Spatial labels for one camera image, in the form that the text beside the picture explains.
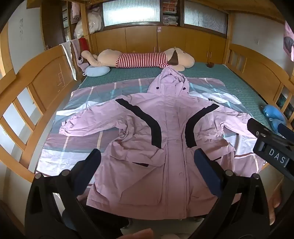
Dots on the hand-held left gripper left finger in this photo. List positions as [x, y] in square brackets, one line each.
[90, 163]

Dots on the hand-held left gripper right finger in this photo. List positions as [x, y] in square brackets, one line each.
[204, 166]

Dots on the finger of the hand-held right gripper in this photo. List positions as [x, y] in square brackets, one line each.
[286, 131]
[257, 127]

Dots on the pink hooded jacket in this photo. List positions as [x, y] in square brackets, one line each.
[170, 160]

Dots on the person's right hand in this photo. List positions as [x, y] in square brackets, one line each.
[274, 202]

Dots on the blue plush toy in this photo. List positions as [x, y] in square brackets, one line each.
[273, 115]

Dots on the person's dark pants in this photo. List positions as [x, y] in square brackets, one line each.
[101, 218]

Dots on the green quilted mattress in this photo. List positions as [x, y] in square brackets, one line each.
[229, 78]

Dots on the plaid bed sheet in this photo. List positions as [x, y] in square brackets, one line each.
[103, 92]

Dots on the small brown box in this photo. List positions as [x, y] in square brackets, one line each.
[209, 65]

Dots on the light blue neck pillow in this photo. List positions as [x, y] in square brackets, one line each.
[97, 70]

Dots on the small purple plush toy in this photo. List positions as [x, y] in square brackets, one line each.
[82, 63]

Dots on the white towel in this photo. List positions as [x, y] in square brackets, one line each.
[69, 57]

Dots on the pink towel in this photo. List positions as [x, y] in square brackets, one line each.
[75, 49]

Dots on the large striped plush dog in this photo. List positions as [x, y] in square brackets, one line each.
[142, 59]

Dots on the red cushion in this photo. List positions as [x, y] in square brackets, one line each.
[83, 44]

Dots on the ribbed glass window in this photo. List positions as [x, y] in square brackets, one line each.
[204, 16]
[131, 11]

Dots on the bagged white bedding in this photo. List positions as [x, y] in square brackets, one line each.
[94, 20]
[79, 29]

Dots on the tall wooden wardrobe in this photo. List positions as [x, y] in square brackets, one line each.
[54, 25]

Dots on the wooden bed frame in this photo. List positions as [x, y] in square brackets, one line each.
[46, 75]

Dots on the wooden wall cabinets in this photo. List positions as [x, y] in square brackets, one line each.
[142, 39]

